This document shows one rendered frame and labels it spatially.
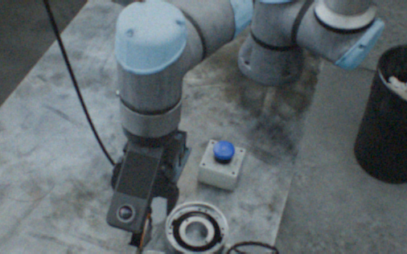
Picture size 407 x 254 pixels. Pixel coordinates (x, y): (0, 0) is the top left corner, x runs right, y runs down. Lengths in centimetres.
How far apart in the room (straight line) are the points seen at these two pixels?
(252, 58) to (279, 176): 29
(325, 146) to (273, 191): 122
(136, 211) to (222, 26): 24
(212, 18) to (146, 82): 11
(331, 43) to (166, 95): 55
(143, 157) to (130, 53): 16
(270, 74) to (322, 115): 117
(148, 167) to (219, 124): 48
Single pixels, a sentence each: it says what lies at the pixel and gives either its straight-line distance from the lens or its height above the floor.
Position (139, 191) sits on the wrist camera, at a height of 108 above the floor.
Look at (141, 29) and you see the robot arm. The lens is 59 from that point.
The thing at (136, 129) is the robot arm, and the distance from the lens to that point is 67.
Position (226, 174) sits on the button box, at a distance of 102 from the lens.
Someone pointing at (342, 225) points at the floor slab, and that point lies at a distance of 206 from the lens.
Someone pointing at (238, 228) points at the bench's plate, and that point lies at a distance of 101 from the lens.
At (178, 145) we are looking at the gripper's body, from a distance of 76.
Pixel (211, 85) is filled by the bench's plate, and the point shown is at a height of 80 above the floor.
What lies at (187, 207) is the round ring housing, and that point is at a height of 83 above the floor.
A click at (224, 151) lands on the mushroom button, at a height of 87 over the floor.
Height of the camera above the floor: 164
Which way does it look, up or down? 47 degrees down
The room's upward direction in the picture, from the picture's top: 6 degrees clockwise
